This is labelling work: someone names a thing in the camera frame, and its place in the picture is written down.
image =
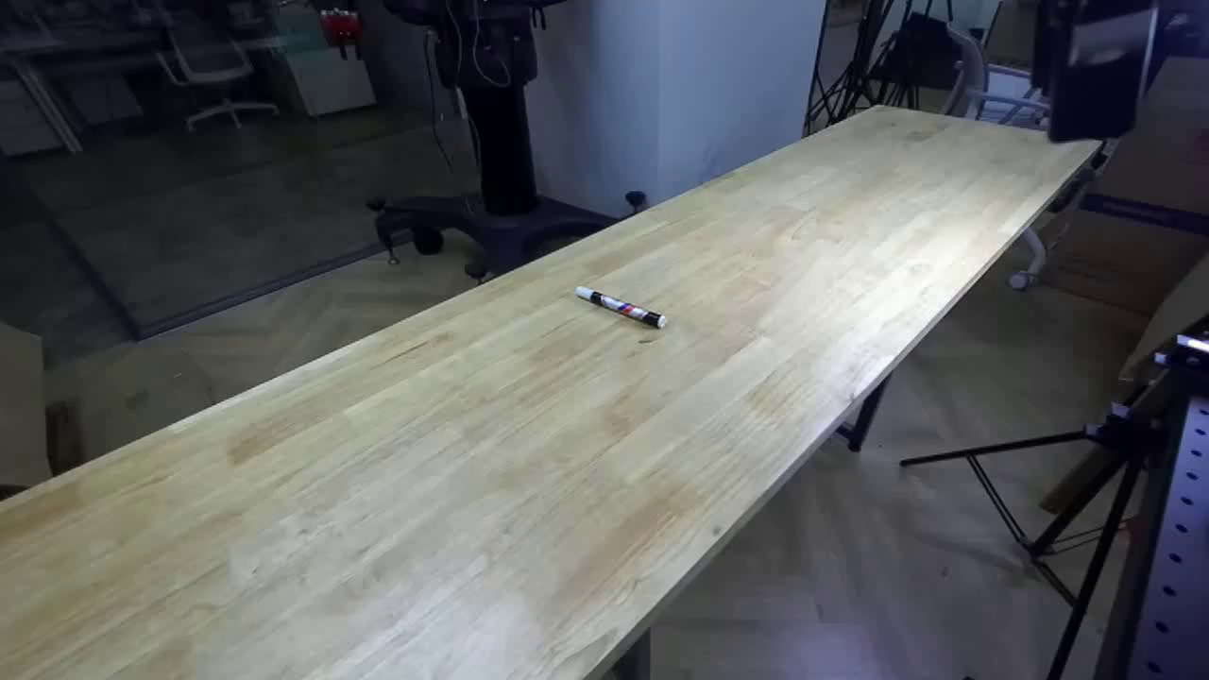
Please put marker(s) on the black marker pen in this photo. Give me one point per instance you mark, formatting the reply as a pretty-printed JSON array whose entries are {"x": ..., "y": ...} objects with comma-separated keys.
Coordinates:
[{"x": 621, "y": 307}]

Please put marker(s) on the black table leg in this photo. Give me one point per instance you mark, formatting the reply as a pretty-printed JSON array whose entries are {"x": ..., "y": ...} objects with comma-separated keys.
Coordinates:
[{"x": 868, "y": 419}]

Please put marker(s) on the white low cabinet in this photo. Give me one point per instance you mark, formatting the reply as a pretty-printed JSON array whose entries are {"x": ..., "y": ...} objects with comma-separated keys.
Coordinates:
[{"x": 325, "y": 82}]

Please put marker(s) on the small red object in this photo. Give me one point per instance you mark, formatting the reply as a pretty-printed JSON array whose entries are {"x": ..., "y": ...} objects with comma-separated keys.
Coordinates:
[{"x": 341, "y": 26}]

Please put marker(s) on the white swivel chair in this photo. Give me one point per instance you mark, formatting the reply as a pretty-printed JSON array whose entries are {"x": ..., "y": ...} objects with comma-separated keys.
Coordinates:
[{"x": 1005, "y": 88}]

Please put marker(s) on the white office chair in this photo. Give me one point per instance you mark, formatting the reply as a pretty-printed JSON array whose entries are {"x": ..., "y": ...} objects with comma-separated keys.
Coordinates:
[{"x": 212, "y": 64}]

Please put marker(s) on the large brown cardboard box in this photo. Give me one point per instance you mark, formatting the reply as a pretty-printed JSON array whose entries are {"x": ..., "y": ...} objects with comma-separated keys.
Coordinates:
[{"x": 1154, "y": 177}]

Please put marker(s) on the beige box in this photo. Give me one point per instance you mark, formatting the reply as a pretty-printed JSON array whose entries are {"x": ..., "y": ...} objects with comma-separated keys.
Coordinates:
[{"x": 19, "y": 402}]

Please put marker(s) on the perforated grey metal panel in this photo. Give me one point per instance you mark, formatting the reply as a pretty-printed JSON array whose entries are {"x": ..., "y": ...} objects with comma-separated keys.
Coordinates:
[{"x": 1182, "y": 553}]

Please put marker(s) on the grey office desk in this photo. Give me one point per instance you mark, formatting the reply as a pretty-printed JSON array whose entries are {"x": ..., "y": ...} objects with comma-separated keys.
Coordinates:
[{"x": 33, "y": 88}]

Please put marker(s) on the red and black pedestal robot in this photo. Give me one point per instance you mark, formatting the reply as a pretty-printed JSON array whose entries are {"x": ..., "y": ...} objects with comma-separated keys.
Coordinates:
[{"x": 428, "y": 230}]

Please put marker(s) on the black camera tripod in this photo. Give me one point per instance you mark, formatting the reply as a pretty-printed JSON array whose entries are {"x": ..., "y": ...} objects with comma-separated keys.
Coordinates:
[{"x": 1080, "y": 503}]

